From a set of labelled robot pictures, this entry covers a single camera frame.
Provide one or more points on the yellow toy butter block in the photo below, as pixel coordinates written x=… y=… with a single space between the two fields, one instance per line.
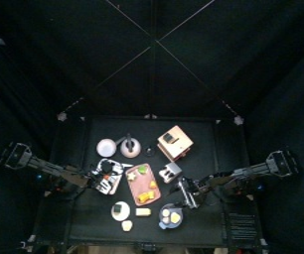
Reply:
x=144 y=212

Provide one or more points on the orange toy food piece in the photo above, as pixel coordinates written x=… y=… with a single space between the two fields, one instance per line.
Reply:
x=153 y=184

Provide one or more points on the wooden toy stove box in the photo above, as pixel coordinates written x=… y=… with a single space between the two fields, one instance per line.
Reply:
x=176 y=143

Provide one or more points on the pink rectangular tray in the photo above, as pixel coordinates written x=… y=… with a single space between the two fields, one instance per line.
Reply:
x=144 y=185

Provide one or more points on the grey toy toaster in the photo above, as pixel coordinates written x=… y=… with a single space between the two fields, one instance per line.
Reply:
x=170 y=172

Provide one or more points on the yellow toy corn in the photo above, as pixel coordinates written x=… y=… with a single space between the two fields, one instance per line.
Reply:
x=145 y=197

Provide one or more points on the white text label sticker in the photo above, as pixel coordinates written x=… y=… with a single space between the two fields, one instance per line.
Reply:
x=241 y=228

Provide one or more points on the small white plate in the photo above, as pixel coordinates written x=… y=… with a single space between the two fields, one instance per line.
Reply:
x=121 y=211

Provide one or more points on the grey-blue toy frying pan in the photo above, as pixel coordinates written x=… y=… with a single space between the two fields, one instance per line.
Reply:
x=172 y=217

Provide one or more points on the grey kettle pot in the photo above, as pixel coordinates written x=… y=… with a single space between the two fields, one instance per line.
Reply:
x=130 y=148

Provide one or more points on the cream star-shaped toy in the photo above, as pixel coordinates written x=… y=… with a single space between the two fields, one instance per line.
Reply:
x=131 y=176

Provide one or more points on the green toy vegetable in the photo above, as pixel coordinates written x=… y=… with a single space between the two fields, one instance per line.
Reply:
x=142 y=169

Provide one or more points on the small black round knob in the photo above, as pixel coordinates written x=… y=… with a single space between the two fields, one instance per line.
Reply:
x=149 y=151

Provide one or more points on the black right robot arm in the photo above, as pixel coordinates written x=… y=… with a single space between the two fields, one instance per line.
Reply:
x=251 y=172

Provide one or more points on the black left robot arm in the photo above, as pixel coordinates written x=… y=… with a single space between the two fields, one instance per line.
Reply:
x=47 y=167

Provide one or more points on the toy fried egg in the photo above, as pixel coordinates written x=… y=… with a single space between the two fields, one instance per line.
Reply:
x=176 y=217

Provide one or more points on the dark sushi roll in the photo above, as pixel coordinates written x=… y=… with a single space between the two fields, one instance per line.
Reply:
x=118 y=208

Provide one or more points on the small white round toy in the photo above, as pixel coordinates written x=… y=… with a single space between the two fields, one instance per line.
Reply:
x=166 y=212
x=166 y=220

